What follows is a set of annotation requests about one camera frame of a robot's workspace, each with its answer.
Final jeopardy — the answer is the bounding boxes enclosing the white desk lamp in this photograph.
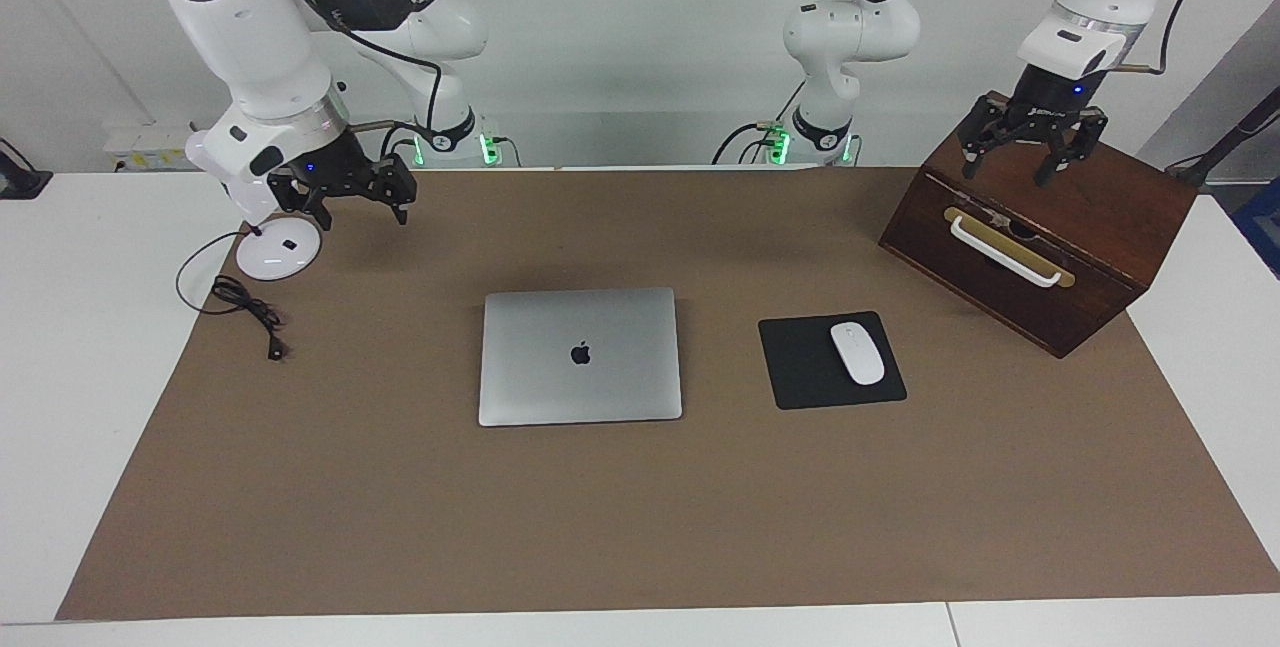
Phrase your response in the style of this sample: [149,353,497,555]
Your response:
[185,127,322,281]

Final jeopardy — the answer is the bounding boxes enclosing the white power strip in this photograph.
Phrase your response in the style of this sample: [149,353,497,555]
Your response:
[104,123,197,172]

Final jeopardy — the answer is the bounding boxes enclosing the white box handle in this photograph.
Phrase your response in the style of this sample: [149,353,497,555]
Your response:
[948,215,1064,288]

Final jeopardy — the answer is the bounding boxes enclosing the gold handle plate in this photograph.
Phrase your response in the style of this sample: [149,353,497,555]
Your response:
[943,206,1077,289]

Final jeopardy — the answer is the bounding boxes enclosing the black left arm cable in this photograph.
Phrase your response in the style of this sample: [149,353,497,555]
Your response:
[1110,0,1217,77]

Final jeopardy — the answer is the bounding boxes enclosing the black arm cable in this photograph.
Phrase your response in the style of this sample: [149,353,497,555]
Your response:
[1110,0,1217,77]
[288,0,447,164]

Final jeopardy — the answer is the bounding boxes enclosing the white computer mouse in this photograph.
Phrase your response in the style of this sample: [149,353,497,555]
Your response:
[830,322,887,386]

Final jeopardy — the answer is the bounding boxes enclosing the black mouse pad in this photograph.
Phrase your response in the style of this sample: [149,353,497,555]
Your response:
[758,311,908,411]

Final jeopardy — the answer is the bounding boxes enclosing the black lamp power cable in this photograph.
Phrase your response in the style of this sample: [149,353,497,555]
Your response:
[177,230,291,363]

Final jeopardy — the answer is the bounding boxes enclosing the dark brown wooden box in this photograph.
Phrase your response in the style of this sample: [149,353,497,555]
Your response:
[878,90,1198,359]

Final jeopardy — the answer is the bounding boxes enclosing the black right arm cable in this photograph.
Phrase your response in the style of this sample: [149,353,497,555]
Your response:
[288,0,447,164]

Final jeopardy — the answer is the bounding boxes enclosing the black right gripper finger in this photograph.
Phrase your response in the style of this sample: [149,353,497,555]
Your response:
[377,155,419,226]
[267,181,334,232]

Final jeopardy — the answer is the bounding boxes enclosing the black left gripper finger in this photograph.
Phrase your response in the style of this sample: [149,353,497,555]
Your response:
[1034,112,1110,189]
[956,98,1002,179]

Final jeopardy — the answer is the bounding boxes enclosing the black stand foot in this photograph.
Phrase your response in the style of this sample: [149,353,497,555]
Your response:
[0,137,54,200]

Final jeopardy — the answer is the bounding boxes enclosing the black tripod leg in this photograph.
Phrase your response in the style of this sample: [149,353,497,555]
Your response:
[1165,85,1280,191]

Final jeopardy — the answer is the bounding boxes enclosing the black base cables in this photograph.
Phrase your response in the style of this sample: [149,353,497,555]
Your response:
[711,80,807,167]

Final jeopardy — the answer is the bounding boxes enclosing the blue crate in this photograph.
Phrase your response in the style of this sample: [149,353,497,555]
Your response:
[1232,177,1280,280]

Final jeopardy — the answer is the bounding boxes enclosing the silver grey laptop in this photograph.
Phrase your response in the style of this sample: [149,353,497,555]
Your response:
[478,287,684,428]

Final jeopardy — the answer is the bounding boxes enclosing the brown table mat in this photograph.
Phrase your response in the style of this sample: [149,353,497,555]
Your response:
[55,165,1280,621]

